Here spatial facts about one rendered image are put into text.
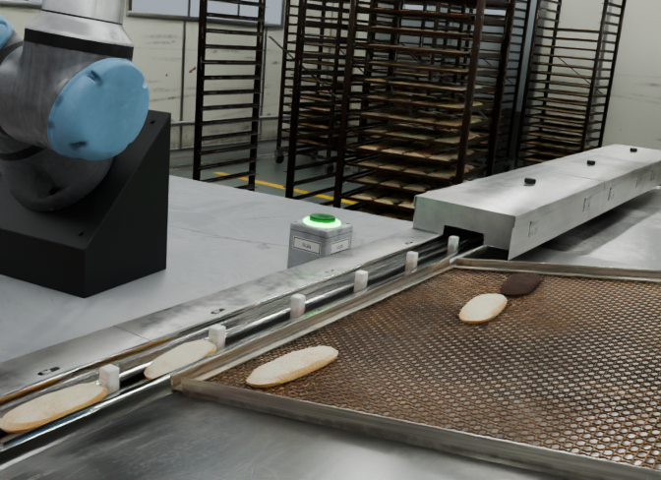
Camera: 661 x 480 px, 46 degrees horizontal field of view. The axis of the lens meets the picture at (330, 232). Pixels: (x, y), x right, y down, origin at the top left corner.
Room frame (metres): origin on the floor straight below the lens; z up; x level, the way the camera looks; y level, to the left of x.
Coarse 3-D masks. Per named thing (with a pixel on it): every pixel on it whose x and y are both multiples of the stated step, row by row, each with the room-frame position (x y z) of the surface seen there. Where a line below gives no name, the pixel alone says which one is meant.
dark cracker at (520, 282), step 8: (528, 272) 0.88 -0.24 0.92; (512, 280) 0.84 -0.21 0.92; (520, 280) 0.84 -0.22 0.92; (528, 280) 0.84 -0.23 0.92; (536, 280) 0.85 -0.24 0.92; (504, 288) 0.82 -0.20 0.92; (512, 288) 0.81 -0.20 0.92; (520, 288) 0.81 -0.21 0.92; (528, 288) 0.82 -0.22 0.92; (512, 296) 0.81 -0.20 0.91
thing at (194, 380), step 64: (320, 320) 0.74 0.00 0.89; (512, 320) 0.72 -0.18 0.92; (576, 320) 0.71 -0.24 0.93; (640, 320) 0.69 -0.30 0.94; (192, 384) 0.55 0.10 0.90; (384, 384) 0.56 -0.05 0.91; (512, 384) 0.54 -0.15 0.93; (576, 384) 0.54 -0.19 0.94; (640, 384) 0.53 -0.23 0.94; (448, 448) 0.44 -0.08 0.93; (512, 448) 0.41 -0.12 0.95; (576, 448) 0.43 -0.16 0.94; (640, 448) 0.43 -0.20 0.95
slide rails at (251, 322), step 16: (448, 240) 1.27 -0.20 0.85; (464, 240) 1.28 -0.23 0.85; (480, 240) 1.29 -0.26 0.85; (368, 272) 1.05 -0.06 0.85; (384, 272) 1.05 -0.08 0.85; (336, 288) 0.97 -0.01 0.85; (368, 288) 0.98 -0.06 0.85; (288, 304) 0.89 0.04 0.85; (240, 320) 0.83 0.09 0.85; (256, 320) 0.83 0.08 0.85; (272, 320) 0.84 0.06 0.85; (288, 320) 0.84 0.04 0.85; (208, 336) 0.77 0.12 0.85; (160, 352) 0.72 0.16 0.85; (128, 368) 0.68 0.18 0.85; (144, 368) 0.68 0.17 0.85; (96, 384) 0.64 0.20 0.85; (0, 416) 0.57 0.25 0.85
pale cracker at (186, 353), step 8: (184, 344) 0.72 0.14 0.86; (192, 344) 0.72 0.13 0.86; (200, 344) 0.73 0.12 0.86; (208, 344) 0.73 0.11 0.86; (168, 352) 0.70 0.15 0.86; (176, 352) 0.70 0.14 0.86; (184, 352) 0.70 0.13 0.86; (192, 352) 0.71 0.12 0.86; (200, 352) 0.71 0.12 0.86; (208, 352) 0.71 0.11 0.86; (160, 360) 0.68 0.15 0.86; (168, 360) 0.68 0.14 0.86; (176, 360) 0.68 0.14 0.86; (184, 360) 0.69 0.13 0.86; (192, 360) 0.69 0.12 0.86; (152, 368) 0.67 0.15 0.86; (160, 368) 0.67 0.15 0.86; (168, 368) 0.67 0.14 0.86; (176, 368) 0.67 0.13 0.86; (152, 376) 0.66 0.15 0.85
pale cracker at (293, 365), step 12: (312, 348) 0.63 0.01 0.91; (324, 348) 0.63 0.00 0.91; (276, 360) 0.60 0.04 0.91; (288, 360) 0.60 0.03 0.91; (300, 360) 0.59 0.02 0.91; (312, 360) 0.60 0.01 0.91; (324, 360) 0.61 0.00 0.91; (252, 372) 0.58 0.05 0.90; (264, 372) 0.57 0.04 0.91; (276, 372) 0.57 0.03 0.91; (288, 372) 0.57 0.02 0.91; (300, 372) 0.58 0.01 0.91; (252, 384) 0.56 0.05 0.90; (264, 384) 0.56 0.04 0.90; (276, 384) 0.56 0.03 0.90
